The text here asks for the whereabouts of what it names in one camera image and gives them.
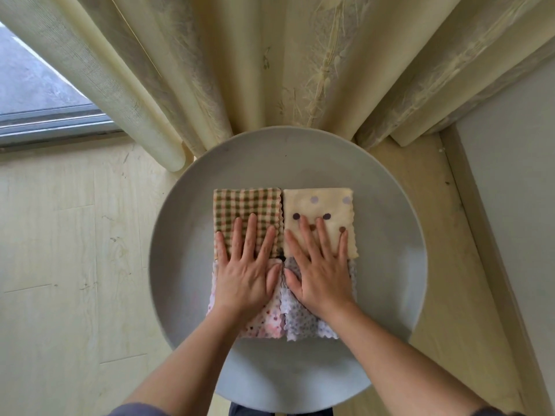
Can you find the person's right forearm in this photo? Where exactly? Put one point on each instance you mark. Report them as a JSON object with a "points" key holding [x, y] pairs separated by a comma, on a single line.
{"points": [[399, 368]]}

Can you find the white bundled curtain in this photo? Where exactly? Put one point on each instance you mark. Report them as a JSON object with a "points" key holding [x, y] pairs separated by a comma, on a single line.
{"points": [[286, 65]]}

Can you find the person's right hand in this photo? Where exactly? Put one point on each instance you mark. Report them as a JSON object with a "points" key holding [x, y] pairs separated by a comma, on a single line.
{"points": [[322, 277]]}

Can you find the white sliding door frame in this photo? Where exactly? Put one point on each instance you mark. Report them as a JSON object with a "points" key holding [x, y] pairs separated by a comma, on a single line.
{"points": [[52, 125]]}

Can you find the person's black trouser leg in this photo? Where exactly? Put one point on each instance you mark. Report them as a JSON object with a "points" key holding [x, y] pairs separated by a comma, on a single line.
{"points": [[250, 410], [303, 411]]}

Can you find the cream polka dot cloths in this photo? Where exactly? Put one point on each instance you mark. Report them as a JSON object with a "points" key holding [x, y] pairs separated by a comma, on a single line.
{"points": [[321, 203]]}

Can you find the pink floral cloth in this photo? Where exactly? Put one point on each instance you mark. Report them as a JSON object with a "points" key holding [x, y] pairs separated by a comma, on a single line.
{"points": [[264, 323]]}

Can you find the person's left forearm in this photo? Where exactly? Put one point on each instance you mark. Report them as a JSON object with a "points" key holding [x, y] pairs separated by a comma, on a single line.
{"points": [[182, 368]]}

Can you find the person's left hand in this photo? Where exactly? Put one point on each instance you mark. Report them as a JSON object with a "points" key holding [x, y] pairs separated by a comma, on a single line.
{"points": [[243, 277]]}

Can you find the pile of dotted cloths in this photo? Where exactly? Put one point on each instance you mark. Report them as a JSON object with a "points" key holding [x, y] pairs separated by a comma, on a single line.
{"points": [[299, 325]]}

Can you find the brown checked cloth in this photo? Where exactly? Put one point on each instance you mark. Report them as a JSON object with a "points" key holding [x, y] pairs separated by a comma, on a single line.
{"points": [[247, 208]]}

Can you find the white round table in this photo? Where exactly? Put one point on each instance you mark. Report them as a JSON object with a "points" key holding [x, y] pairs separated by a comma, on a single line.
{"points": [[182, 281]]}

